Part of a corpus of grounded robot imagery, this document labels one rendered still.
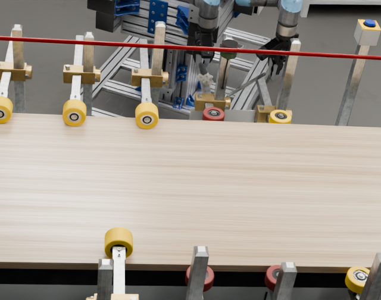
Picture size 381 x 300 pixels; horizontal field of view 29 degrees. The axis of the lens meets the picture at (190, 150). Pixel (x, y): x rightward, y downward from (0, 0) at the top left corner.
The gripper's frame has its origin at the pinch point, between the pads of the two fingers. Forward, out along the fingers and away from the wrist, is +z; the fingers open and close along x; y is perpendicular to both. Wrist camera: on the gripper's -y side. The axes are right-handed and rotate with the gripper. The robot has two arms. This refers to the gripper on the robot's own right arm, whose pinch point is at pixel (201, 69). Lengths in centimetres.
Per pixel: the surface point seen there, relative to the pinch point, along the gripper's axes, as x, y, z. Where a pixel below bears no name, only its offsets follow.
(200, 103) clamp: 3.4, -28.9, -3.5
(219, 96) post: -3.9, -28.1, -6.4
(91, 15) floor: 48, 192, 84
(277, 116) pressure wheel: -23.8, -41.8, -8.2
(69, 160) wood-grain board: 51, -71, -8
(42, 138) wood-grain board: 60, -60, -8
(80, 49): 49, -11, -14
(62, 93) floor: 62, 98, 84
